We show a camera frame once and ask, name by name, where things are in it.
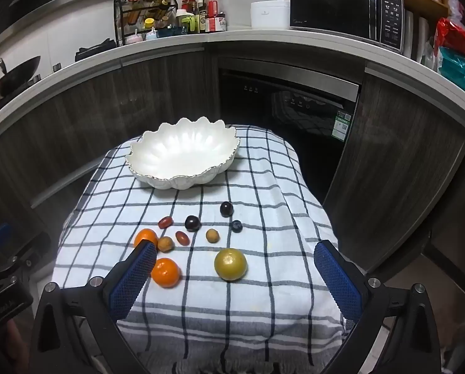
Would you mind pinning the white rice cooker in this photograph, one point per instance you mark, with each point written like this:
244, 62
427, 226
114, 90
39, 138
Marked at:
270, 14

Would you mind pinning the red lid jar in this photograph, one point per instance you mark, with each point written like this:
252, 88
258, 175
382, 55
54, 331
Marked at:
188, 6

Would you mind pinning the teal packet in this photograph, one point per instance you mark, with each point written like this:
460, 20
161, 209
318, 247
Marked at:
460, 74

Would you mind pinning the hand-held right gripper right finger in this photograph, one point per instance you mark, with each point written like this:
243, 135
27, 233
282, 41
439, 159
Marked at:
337, 280

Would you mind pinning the dark sauce bottle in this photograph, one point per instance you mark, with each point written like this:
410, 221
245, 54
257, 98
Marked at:
203, 17

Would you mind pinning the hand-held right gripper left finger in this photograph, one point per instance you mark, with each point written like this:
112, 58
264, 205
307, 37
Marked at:
133, 280

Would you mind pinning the green label sticker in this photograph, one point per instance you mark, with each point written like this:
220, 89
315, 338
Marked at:
343, 124

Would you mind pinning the red plastic bag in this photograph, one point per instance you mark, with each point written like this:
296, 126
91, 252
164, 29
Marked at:
456, 39

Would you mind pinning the blue tray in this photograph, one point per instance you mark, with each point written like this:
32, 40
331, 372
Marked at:
170, 32

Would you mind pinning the built-in dishwasher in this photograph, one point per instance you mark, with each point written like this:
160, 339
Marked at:
279, 132

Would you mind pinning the orange mandarin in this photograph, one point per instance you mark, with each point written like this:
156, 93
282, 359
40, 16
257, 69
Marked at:
146, 235
166, 273

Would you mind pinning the red liquid plastic bottle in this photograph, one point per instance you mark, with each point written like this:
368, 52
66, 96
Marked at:
213, 7

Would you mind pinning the white scalloped bowl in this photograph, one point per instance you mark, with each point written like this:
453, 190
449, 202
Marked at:
181, 152

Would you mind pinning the yellow-green round fruit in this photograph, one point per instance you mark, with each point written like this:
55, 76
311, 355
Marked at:
230, 264

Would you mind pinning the black gas stove grate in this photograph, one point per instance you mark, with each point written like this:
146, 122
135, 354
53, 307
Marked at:
96, 50

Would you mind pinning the brown longan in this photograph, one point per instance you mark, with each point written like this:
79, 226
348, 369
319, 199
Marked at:
165, 244
213, 235

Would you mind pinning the red jujube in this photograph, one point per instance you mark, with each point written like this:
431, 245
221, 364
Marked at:
182, 237
165, 222

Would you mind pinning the white blue checked cloth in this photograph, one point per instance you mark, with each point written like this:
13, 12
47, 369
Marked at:
236, 311

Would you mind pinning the red label jar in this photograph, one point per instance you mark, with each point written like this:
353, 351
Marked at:
220, 22

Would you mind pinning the black wok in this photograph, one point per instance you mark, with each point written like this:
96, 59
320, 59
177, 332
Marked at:
18, 76

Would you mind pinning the pink bowl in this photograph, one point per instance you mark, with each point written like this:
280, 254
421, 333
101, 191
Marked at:
134, 39

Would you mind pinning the blueberry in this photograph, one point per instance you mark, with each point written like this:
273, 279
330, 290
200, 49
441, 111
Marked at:
236, 226

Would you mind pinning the black microwave oven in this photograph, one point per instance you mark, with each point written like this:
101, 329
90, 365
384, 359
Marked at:
345, 11

